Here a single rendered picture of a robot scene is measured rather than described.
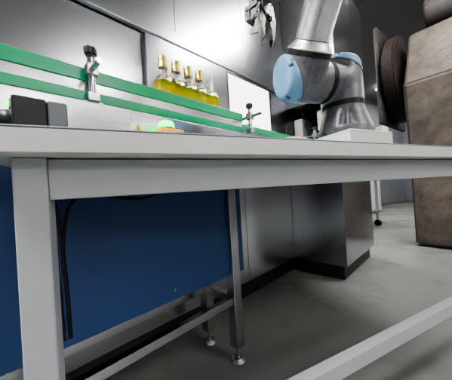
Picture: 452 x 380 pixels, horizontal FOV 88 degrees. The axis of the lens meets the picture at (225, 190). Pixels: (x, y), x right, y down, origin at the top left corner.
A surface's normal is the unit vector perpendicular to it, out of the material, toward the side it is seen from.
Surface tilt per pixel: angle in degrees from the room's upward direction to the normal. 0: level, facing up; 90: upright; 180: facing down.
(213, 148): 90
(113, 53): 90
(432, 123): 92
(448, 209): 92
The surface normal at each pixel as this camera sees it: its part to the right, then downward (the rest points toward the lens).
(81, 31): 0.71, -0.04
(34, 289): 0.42, -0.03
